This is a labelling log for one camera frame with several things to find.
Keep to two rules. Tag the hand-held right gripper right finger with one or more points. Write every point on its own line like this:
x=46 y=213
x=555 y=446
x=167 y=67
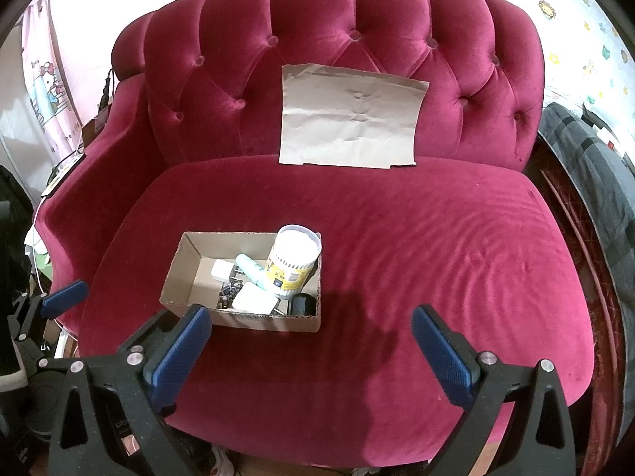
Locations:
x=441 y=357

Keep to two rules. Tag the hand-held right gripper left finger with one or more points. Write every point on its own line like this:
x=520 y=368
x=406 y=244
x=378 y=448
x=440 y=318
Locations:
x=176 y=357

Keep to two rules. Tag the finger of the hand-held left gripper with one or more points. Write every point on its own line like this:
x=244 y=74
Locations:
x=64 y=298

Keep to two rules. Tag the brown cardboard box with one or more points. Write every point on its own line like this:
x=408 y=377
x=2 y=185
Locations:
x=258 y=323

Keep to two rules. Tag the white rectangular box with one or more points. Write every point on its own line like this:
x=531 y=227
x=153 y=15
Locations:
x=253 y=300

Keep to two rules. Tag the white plug adapter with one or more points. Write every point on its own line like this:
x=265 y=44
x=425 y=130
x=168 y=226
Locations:
x=221 y=270

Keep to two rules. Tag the light blue bottle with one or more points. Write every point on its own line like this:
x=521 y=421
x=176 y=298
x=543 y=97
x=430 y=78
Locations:
x=248 y=265

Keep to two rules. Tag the black glossy cap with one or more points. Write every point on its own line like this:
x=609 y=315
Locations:
x=302 y=305

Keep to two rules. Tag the cotton swab container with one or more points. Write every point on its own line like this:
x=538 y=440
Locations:
x=290 y=263

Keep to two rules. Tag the dark jacket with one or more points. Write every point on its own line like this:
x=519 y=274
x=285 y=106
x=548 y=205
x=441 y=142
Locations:
x=12 y=233

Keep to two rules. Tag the red velvet sofa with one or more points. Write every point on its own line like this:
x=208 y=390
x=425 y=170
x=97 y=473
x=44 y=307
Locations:
x=397 y=233

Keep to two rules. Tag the brown wooden furniture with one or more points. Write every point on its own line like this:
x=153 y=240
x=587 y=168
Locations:
x=92 y=131

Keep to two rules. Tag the red patterned rug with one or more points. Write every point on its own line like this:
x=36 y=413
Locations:
x=570 y=218

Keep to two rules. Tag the cartoon printed curtain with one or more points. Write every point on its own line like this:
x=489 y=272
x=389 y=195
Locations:
x=49 y=89

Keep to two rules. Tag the grey quilt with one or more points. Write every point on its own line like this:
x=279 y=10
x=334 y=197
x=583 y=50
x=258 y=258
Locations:
x=595 y=183

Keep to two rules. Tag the brown paper sheet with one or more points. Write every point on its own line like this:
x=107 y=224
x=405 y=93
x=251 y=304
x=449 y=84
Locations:
x=347 y=119

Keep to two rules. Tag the star printed wall cloth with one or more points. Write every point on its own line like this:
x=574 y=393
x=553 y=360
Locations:
x=570 y=34

